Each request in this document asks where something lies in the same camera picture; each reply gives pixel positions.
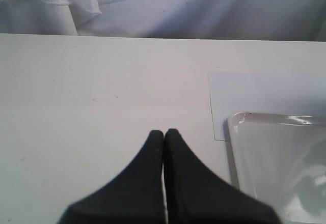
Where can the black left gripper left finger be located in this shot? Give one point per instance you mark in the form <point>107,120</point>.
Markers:
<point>133,196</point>

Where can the white plastic tray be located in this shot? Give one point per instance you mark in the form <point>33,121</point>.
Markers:
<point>280,160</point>

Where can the white backdrop curtain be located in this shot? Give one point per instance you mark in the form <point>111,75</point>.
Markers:
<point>289,20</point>

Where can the white paper sheet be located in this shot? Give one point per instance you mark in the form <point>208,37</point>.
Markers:
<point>261,92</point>

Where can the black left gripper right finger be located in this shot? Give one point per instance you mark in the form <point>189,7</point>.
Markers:
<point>197,195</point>

